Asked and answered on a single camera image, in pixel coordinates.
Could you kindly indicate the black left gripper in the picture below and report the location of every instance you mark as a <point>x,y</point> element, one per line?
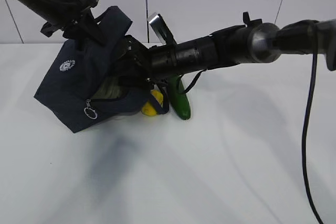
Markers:
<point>76,21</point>

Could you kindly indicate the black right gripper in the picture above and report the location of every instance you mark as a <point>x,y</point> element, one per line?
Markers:
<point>143,68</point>

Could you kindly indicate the glass container with green lid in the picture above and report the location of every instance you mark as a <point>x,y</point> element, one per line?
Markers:
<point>110,89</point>

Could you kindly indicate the yellow toy fruit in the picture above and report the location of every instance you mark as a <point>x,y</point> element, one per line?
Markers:
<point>154,106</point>

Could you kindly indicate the green cucumber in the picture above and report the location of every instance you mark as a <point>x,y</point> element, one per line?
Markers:
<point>178,101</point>

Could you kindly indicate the dark navy fabric lunch bag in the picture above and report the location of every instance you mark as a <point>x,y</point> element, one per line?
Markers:
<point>75,76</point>

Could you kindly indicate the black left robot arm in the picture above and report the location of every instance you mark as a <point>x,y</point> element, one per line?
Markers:
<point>45,11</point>

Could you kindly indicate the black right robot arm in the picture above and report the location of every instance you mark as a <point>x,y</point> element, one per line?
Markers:
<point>252,42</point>

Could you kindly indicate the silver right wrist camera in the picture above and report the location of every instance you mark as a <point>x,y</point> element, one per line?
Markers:
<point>161,29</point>

